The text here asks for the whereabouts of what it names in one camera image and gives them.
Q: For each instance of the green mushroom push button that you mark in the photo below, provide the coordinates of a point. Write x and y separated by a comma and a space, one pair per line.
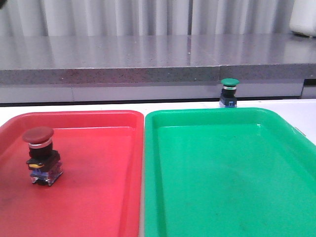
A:
227, 96

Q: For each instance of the red mushroom push button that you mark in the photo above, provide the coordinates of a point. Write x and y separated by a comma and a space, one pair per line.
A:
44, 163

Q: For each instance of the green plastic tray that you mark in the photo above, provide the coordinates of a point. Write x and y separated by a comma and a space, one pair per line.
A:
241, 172

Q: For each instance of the red plastic tray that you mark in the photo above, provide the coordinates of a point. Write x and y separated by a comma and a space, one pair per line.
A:
98, 194

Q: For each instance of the grey stone counter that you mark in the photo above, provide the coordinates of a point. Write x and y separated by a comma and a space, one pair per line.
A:
73, 69

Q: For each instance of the white container on counter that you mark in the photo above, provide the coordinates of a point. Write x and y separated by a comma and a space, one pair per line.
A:
303, 18

